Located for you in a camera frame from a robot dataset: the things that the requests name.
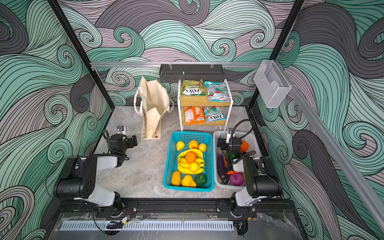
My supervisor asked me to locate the yellow lemon left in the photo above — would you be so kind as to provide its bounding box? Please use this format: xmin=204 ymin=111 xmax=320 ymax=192
xmin=177 ymin=141 xmax=185 ymax=151

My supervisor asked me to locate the yellow banana bunch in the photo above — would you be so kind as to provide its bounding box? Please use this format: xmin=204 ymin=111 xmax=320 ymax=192
xmin=177 ymin=149 xmax=205 ymax=175

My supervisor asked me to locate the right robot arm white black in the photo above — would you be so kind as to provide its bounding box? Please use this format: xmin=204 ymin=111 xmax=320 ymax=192
xmin=214 ymin=119 xmax=283 ymax=207

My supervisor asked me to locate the white slotted cable duct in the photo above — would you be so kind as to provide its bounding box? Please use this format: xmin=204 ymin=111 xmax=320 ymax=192
xmin=59 ymin=220 xmax=234 ymax=232

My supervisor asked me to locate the aluminium wall rail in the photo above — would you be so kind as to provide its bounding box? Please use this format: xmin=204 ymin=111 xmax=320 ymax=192
xmin=90 ymin=61 xmax=261 ymax=69
xmin=273 ymin=61 xmax=384 ymax=230

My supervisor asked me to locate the yellow textured pineapple fruit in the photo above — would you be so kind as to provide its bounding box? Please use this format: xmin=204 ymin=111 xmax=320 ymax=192
xmin=171 ymin=171 xmax=182 ymax=187

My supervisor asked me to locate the orange mandarin fruit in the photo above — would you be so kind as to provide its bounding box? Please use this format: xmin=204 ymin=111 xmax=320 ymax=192
xmin=185 ymin=151 xmax=197 ymax=163

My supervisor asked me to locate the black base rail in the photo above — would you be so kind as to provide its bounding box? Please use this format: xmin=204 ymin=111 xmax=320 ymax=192
xmin=55 ymin=198 xmax=299 ymax=220

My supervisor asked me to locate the purple red onion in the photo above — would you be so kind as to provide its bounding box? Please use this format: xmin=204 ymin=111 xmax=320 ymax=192
xmin=230 ymin=173 xmax=245 ymax=186

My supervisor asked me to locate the yellow lemon on bananas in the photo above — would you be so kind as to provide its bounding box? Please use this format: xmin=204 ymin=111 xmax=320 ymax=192
xmin=189 ymin=162 xmax=201 ymax=173

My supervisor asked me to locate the purple eggplant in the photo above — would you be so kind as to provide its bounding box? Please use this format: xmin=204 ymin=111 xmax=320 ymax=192
xmin=217 ymin=149 xmax=229 ymax=185

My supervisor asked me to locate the yellow orange fruit top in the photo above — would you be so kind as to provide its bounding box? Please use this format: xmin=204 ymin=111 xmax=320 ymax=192
xmin=188 ymin=140 xmax=199 ymax=149

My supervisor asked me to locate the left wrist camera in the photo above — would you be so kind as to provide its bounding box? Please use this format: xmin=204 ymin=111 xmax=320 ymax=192
xmin=117 ymin=126 xmax=126 ymax=135

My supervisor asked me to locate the teal red candy bag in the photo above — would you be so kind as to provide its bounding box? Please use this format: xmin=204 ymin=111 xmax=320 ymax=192
xmin=205 ymin=82 xmax=231 ymax=102

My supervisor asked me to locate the orange fruit in white basket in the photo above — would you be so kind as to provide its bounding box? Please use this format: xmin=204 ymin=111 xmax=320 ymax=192
xmin=240 ymin=140 xmax=249 ymax=153

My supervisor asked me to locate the yellow lemon right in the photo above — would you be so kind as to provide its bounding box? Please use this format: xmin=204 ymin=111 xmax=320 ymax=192
xmin=198 ymin=143 xmax=207 ymax=153

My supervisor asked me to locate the aluminium wall rail right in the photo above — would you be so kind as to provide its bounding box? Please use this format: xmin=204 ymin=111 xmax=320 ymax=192
xmin=273 ymin=61 xmax=384 ymax=230

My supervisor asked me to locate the white plastic basket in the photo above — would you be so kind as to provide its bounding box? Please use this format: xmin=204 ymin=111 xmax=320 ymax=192
xmin=212 ymin=130 xmax=266 ymax=192

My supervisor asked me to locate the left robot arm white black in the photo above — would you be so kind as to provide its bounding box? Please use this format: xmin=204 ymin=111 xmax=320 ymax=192
xmin=53 ymin=130 xmax=138 ymax=211

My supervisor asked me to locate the yellow green Fox's candy bag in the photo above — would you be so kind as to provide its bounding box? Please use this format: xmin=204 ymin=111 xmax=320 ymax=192
xmin=182 ymin=80 xmax=206 ymax=96

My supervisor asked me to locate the green avocado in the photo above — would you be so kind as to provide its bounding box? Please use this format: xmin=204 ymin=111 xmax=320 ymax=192
xmin=195 ymin=174 xmax=208 ymax=187

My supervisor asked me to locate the cream canvas grocery bag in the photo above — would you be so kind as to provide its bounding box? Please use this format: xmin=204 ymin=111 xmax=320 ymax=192
xmin=134 ymin=77 xmax=175 ymax=140

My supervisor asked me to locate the teal plastic basket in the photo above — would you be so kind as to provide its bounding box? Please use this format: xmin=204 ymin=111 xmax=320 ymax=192
xmin=163 ymin=131 xmax=214 ymax=193

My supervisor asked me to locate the yellow pear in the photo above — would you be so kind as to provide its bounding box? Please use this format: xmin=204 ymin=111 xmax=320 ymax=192
xmin=181 ymin=175 xmax=197 ymax=188

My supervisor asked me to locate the orange snack bag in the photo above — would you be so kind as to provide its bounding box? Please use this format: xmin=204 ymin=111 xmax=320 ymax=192
xmin=184 ymin=106 xmax=206 ymax=125

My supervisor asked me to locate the clear acrylic wall holder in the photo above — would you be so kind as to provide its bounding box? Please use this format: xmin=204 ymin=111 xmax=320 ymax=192
xmin=254 ymin=60 xmax=292 ymax=108

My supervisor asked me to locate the teal Fox's candy bag lower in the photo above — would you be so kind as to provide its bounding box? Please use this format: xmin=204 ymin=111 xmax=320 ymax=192
xmin=203 ymin=106 xmax=226 ymax=123

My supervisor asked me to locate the aluminium wall rail back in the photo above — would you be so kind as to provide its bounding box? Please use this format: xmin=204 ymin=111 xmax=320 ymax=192
xmin=90 ymin=61 xmax=261 ymax=69

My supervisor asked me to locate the orange carrot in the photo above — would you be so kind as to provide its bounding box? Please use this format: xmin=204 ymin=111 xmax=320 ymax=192
xmin=227 ymin=171 xmax=239 ymax=175

